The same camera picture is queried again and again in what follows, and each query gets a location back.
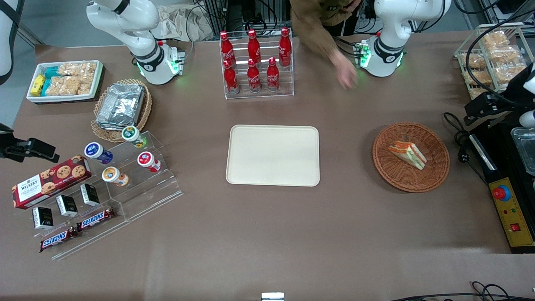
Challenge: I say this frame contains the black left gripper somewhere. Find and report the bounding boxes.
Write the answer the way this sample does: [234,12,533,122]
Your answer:
[464,63,535,126]

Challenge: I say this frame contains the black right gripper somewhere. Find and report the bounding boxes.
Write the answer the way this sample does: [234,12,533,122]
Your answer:
[0,123,60,163]

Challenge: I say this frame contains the forearm in brown sleeve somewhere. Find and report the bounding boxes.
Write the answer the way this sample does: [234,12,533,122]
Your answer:
[290,0,356,63]

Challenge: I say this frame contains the light tan wicker basket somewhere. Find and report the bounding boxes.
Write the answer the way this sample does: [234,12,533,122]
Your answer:
[91,79,153,143]

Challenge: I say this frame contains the triangular wrapped sandwich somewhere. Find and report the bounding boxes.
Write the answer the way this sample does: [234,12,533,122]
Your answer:
[388,141,428,170]

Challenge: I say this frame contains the brown round wicker basket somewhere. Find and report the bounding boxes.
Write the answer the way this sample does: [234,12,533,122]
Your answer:
[372,122,451,193]

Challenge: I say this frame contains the cream plastic serving tray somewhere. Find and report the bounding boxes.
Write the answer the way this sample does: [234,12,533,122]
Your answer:
[226,125,321,187]

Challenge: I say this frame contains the person's bare hand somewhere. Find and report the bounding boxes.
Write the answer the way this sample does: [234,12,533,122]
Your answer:
[335,51,359,90]

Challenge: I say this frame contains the rice cracker snack bag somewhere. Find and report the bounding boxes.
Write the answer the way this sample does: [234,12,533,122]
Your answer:
[489,46,524,65]
[78,74,95,95]
[58,62,97,78]
[493,63,526,84]
[460,52,486,70]
[464,69,493,87]
[44,75,81,97]
[481,31,511,50]

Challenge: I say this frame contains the red Walkers cookie box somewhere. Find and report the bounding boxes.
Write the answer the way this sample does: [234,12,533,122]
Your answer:
[12,155,92,209]

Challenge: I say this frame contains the black control console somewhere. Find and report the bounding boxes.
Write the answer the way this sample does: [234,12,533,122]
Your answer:
[469,113,535,254]

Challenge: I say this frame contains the blue-purple gum bottle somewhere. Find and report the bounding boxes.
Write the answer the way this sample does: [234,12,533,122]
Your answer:
[84,142,114,164]

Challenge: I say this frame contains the small black white box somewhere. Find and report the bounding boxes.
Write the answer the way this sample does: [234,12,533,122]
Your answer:
[80,183,100,207]
[56,194,79,217]
[32,207,54,230]

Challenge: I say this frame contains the clear plastic container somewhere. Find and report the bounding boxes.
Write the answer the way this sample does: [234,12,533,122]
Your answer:
[511,127,535,176]

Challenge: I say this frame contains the yellow snack pack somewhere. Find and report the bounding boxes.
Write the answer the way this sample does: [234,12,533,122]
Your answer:
[30,74,46,96]

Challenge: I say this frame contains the orange gum bottle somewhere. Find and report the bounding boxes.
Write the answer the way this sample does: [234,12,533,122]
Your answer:
[102,166,129,187]

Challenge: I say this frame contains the Snickers chocolate bar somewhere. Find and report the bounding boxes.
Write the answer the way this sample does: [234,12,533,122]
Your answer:
[39,227,80,253]
[76,207,116,232]

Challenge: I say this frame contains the stack of foil trays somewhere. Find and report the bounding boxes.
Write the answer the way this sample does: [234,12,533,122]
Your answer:
[96,83,145,131]

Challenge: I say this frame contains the green gum bottle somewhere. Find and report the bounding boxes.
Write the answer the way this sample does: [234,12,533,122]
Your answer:
[122,125,148,149]

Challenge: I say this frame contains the white rectangular snack bin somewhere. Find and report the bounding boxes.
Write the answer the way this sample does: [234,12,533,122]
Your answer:
[26,60,104,103]

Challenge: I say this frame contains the red gum bottle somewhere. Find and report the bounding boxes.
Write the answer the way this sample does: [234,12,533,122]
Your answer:
[137,151,162,173]

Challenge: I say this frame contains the clear acrylic stepped display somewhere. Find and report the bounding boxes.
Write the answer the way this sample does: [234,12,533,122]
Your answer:
[15,130,183,260]

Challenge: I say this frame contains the yellow emergency stop box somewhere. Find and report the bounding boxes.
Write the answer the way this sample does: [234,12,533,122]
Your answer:
[488,178,535,248]

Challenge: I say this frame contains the beige cloth bag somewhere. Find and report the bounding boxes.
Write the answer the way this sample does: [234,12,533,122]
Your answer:
[153,4,214,42]

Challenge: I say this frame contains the clear acrylic bottle rack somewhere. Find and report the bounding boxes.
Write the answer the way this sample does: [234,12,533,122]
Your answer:
[220,31,294,100]

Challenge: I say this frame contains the red cola bottle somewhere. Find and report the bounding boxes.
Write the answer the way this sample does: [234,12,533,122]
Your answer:
[223,60,240,94]
[247,59,262,92]
[267,57,280,92]
[279,27,292,67]
[220,31,237,67]
[247,29,262,63]

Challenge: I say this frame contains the black cable with plug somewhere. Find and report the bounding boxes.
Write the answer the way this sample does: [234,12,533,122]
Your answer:
[443,112,489,184]

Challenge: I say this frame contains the wire basket with bread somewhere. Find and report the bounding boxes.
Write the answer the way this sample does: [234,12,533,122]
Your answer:
[454,22,528,101]

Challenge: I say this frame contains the black floor cable bundle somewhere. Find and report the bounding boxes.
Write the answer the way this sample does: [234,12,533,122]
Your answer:
[389,281,535,301]

